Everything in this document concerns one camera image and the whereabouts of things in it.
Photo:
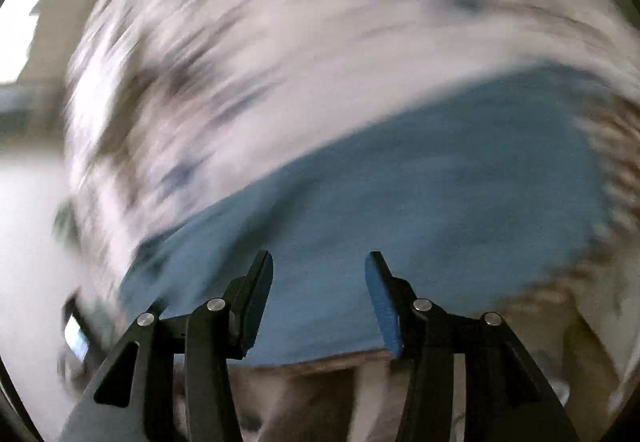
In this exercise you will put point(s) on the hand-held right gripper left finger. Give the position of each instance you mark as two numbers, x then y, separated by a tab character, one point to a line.
257	292

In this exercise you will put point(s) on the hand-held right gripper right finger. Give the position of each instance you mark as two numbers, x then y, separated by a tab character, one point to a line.
382	302

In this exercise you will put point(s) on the blue denim pants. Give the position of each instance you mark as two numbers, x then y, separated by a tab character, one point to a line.
400	202

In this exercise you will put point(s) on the floral printed blanket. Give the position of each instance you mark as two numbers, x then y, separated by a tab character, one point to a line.
260	47

